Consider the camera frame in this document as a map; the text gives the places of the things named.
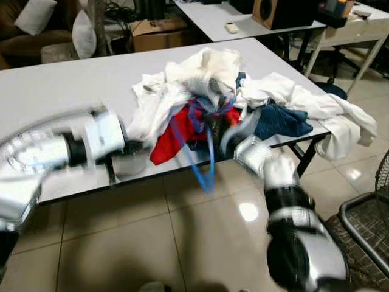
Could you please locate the brown cardboard box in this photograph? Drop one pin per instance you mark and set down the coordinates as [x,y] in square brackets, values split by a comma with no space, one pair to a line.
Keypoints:
[158,39]

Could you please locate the brown armchair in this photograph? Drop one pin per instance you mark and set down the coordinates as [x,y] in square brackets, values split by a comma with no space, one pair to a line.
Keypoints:
[18,45]

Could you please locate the white t-shirt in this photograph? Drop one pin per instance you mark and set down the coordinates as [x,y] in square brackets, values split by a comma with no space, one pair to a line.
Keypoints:
[152,103]

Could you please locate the red cloth garment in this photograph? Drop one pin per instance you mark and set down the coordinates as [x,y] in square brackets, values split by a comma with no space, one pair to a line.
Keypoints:
[167,143]

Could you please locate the white crumpled garment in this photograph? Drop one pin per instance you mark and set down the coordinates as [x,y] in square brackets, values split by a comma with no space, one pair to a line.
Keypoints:
[340,121]

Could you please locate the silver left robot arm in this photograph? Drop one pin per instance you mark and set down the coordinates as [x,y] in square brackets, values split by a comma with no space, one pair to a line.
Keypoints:
[30,158]

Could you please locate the white remote control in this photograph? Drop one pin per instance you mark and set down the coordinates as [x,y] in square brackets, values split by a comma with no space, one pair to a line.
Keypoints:
[233,27]

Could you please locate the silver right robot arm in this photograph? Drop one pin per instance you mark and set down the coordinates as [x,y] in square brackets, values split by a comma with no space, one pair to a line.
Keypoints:
[304,243]

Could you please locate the brown black loudspeaker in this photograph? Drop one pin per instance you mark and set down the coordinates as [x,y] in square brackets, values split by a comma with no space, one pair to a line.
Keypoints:
[282,12]

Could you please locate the black orange box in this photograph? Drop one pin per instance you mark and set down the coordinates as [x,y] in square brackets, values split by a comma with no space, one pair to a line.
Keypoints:
[334,15]

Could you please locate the small white pillow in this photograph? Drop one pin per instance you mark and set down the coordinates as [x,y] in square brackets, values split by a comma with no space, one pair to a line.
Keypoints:
[36,15]

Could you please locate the round blue stool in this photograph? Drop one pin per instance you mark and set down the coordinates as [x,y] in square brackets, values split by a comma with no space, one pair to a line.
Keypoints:
[332,91]

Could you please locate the metal frame patterned chair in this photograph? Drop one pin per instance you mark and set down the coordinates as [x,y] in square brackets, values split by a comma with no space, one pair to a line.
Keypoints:
[364,243]

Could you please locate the white side table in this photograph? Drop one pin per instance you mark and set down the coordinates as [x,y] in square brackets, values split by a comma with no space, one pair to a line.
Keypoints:
[206,15]

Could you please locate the grey white pillow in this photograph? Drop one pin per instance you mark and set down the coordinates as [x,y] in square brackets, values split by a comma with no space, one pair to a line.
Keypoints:
[85,33]

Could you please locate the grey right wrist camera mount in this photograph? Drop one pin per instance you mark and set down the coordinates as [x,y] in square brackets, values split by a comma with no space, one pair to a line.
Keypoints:
[243,125]

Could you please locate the blue denim jeans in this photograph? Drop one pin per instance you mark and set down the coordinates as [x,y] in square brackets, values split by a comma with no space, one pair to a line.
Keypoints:
[282,121]

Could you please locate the cream crumpled garment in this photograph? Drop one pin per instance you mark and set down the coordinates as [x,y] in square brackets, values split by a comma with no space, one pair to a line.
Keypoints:
[213,67]

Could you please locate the blue clothes hanger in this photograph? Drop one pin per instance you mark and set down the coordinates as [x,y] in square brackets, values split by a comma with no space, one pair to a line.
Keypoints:
[211,164]

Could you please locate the small white device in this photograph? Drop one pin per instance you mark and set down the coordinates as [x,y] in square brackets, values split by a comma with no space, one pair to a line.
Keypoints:
[362,13]

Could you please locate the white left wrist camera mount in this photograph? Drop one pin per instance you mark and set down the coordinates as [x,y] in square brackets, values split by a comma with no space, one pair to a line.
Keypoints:
[106,134]

